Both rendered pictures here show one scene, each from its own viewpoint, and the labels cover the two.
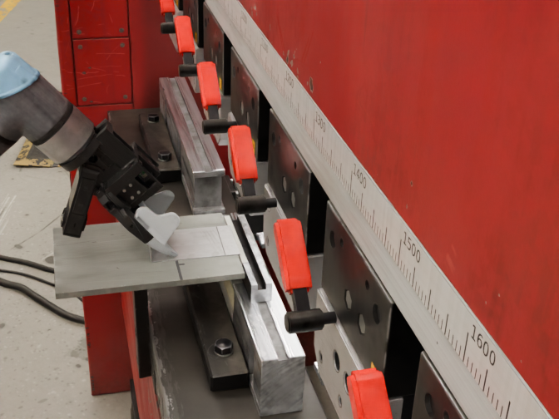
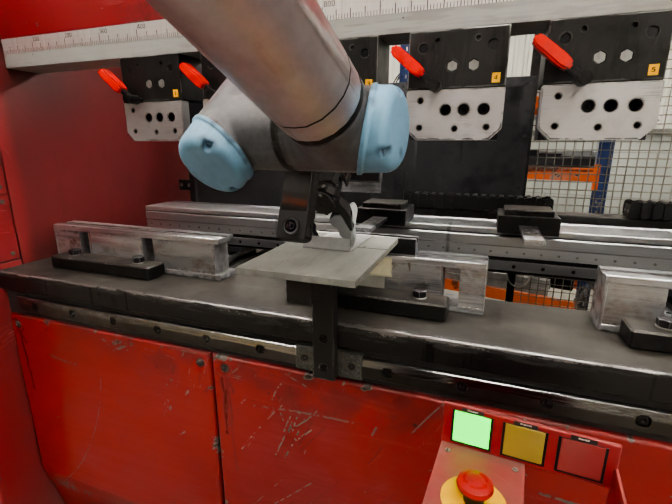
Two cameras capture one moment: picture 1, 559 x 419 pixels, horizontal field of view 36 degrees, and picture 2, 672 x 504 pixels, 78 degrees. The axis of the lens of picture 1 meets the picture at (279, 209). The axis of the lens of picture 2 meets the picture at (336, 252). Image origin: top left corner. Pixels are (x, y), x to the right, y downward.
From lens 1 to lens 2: 1.11 m
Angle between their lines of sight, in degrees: 52
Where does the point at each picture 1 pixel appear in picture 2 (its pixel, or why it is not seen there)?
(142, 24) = (19, 180)
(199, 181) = (216, 249)
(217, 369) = (439, 303)
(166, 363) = (394, 328)
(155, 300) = (306, 314)
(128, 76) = (13, 233)
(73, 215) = (310, 215)
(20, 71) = not seen: hidden behind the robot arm
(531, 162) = not seen: outside the picture
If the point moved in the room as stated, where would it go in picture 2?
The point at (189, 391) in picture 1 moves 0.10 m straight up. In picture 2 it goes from (436, 328) to (440, 270)
